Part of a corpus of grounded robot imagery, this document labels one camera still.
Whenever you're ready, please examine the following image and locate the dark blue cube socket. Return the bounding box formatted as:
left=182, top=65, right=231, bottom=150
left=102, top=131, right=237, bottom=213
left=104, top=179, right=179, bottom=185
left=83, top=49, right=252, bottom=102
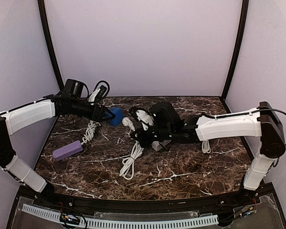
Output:
left=109, top=107, right=124, bottom=126

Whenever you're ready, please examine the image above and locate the purple strip white cable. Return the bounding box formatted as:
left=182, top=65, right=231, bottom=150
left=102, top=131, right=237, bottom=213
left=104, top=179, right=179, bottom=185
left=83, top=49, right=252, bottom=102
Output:
left=80, top=119, right=98, bottom=146

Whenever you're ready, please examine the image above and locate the teal strip white cable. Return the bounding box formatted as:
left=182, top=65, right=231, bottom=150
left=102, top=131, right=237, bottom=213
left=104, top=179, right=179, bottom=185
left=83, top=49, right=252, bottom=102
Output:
left=119, top=116, right=145, bottom=180

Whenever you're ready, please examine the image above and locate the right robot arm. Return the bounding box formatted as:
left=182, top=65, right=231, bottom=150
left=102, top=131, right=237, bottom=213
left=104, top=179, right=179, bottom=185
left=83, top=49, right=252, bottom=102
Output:
left=129, top=102, right=286, bottom=191

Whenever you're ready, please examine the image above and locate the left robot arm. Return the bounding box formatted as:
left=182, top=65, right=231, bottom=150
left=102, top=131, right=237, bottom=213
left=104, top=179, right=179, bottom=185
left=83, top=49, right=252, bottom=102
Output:
left=0, top=95, right=115, bottom=193

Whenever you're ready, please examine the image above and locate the white power strip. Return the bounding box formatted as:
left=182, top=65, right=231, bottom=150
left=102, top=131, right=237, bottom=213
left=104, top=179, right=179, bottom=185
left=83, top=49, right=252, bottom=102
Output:
left=152, top=140, right=171, bottom=151

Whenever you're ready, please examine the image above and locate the purple power strip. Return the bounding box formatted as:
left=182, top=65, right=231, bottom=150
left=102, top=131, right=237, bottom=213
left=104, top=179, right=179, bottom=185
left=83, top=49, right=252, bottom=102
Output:
left=53, top=140, right=83, bottom=161

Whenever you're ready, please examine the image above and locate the left circuit board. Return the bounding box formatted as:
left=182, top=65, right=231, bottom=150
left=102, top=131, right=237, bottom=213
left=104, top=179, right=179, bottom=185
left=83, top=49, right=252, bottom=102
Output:
left=59, top=213, right=81, bottom=225

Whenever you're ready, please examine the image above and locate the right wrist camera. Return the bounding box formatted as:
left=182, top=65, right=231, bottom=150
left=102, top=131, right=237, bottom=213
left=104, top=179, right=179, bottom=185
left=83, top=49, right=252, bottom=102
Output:
left=149, top=102, right=182, bottom=128

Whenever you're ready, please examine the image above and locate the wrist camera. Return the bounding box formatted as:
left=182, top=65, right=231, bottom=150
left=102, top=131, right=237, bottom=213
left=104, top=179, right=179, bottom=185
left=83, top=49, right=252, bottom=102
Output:
left=149, top=102, right=182, bottom=128
left=61, top=79, right=84, bottom=98

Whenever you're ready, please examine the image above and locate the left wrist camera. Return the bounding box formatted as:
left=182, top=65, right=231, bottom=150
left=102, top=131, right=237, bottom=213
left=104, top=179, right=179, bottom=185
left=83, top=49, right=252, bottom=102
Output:
left=61, top=79, right=84, bottom=98

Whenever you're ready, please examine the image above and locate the black front rail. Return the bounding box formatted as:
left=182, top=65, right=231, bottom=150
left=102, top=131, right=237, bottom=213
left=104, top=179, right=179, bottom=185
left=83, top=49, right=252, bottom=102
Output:
left=42, top=191, right=238, bottom=214

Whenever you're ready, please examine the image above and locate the left black frame post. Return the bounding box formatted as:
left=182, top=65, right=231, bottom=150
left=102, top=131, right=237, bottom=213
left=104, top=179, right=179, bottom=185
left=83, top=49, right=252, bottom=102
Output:
left=37, top=0, right=64, bottom=90

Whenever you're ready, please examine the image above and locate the black frame post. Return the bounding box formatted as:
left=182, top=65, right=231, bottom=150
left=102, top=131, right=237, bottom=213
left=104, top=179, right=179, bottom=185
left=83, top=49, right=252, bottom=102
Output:
left=221, top=0, right=249, bottom=101
left=37, top=0, right=64, bottom=90

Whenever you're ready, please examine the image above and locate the white slotted cable duct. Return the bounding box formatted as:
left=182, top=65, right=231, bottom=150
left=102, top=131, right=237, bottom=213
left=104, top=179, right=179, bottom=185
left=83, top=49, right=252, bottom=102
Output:
left=21, top=204, right=218, bottom=229

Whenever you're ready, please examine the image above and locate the right black frame post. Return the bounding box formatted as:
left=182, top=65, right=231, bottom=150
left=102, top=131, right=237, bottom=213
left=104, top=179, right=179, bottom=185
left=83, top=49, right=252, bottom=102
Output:
left=221, top=0, right=249, bottom=101

